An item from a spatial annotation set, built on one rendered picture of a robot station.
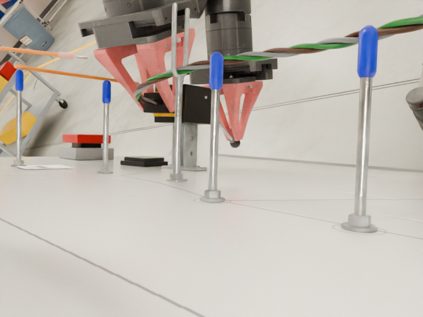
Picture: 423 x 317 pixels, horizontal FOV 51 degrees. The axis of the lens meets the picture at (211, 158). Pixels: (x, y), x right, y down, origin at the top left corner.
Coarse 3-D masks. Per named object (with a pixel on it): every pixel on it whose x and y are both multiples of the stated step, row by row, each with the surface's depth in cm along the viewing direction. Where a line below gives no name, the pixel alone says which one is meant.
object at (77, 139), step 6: (66, 138) 61; (72, 138) 60; (78, 138) 59; (84, 138) 59; (90, 138) 60; (96, 138) 60; (102, 138) 61; (108, 138) 61; (72, 144) 62; (78, 144) 61; (84, 144) 60; (90, 144) 61; (96, 144) 61
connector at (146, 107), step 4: (148, 92) 45; (152, 92) 45; (156, 92) 45; (144, 96) 45; (148, 96) 45; (152, 96) 45; (156, 96) 45; (160, 96) 44; (156, 100) 45; (160, 100) 44; (144, 104) 45; (156, 104) 45; (160, 104) 44; (164, 104) 44; (144, 108) 45; (148, 108) 45; (152, 108) 45; (156, 108) 45; (160, 108) 44; (164, 108) 44; (144, 112) 45; (148, 112) 45; (152, 112) 45; (156, 112) 45; (160, 112) 44; (164, 112) 44; (168, 112) 44; (172, 112) 45
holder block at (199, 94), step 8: (184, 88) 45; (192, 88) 46; (200, 88) 47; (208, 88) 49; (184, 96) 45; (192, 96) 46; (200, 96) 47; (208, 96) 49; (184, 104) 45; (192, 104) 46; (200, 104) 48; (208, 104) 49; (184, 112) 45; (192, 112) 46; (200, 112) 48; (208, 112) 49; (160, 120) 47; (168, 120) 47; (184, 120) 46; (192, 120) 47; (200, 120) 48; (208, 120) 49
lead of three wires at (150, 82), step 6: (168, 72) 36; (150, 78) 37; (156, 78) 37; (162, 78) 37; (168, 78) 37; (144, 84) 38; (150, 84) 38; (138, 90) 39; (138, 96) 40; (138, 102) 42; (144, 102) 43; (150, 102) 44; (156, 102) 44
